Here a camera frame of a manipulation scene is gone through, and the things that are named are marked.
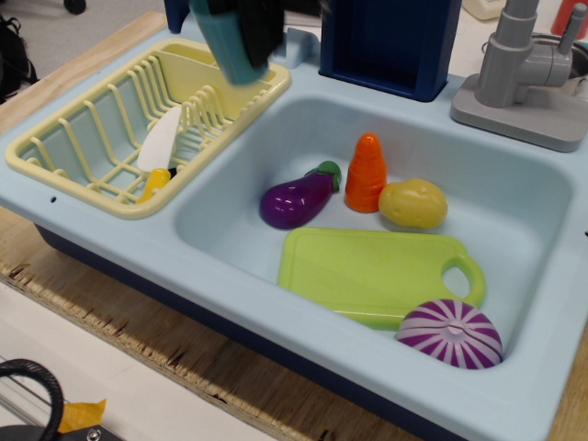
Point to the white toy knife yellow handle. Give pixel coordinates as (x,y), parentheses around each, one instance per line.
(155,152)

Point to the yellow dish drying rack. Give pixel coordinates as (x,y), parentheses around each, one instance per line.
(89,147)

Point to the yellow tape piece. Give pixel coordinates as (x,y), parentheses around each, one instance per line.
(81,415)

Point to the grey metal bracket with screw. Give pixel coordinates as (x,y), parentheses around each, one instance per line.
(29,432)

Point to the grey toy faucet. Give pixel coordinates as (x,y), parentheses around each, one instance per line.
(513,95)

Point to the dark blue plastic box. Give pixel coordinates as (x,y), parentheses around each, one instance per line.
(398,47)

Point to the cream white device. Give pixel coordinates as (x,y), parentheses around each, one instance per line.
(484,10)

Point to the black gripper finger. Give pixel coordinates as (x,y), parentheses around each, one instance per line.
(261,24)

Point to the black chair caster wheel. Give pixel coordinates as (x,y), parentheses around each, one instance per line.
(75,7)

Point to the orange toy carrot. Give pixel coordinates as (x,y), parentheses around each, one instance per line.
(366,176)

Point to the purple striped toy onion half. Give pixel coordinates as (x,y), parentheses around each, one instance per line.
(454,333)

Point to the red container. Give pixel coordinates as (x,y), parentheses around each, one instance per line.
(563,15)

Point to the purple toy eggplant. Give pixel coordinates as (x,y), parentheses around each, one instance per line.
(292,204)

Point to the light blue toy sink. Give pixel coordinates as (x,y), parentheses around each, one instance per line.
(519,209)

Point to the teal plastic cup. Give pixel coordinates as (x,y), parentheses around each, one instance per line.
(222,32)

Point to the black backpack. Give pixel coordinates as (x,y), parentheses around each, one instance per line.
(16,68)

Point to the yellow toy potato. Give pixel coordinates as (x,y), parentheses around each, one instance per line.
(413,203)

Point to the green toy cutting board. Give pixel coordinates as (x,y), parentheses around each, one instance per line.
(375,278)

